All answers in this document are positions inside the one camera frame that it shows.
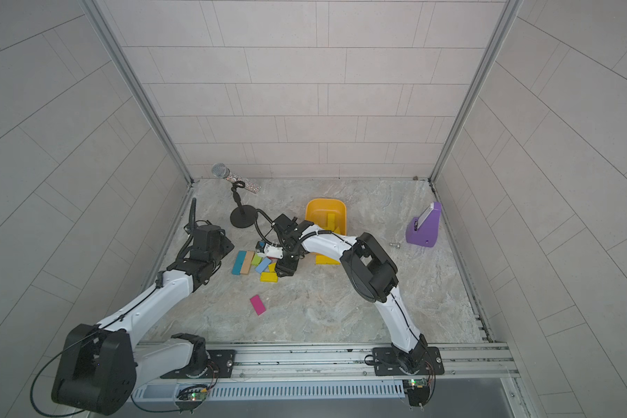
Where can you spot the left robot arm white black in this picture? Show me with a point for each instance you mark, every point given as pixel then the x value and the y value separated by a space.
pixel 102 364

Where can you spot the microphone on black stand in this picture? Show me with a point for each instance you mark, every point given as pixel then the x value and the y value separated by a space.
pixel 243 216

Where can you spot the left circuit board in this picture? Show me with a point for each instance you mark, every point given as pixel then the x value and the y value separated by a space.
pixel 192 397

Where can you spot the circuit board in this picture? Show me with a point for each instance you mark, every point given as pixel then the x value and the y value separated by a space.
pixel 418 392
pixel 192 397

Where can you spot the yellow plastic bin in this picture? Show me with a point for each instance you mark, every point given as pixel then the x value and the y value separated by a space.
pixel 329 214

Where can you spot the aluminium rail frame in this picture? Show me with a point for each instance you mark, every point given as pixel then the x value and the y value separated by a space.
pixel 258 362

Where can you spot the magenta block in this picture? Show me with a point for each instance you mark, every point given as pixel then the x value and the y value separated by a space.
pixel 258 305

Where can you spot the blue block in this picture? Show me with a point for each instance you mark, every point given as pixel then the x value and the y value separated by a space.
pixel 263 266

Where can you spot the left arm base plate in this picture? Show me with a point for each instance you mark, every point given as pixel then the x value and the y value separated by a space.
pixel 219 365

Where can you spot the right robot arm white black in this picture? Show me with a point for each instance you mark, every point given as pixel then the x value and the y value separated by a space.
pixel 373 275

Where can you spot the tan wooden block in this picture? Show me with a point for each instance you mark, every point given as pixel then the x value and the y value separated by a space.
pixel 247 263

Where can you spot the purple phone stand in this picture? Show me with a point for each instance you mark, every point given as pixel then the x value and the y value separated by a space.
pixel 423 230

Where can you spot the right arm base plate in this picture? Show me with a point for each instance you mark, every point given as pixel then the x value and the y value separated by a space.
pixel 390 361

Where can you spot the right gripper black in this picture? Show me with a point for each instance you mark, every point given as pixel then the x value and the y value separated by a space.
pixel 286 266

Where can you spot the teal block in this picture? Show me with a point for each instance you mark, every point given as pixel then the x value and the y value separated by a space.
pixel 239 263

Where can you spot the green block in cluster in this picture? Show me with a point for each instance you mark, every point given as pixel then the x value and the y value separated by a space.
pixel 256 260

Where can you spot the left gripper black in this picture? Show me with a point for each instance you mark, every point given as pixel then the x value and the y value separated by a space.
pixel 223 239

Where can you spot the right circuit board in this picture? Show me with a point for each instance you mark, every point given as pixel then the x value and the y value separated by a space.
pixel 418 392

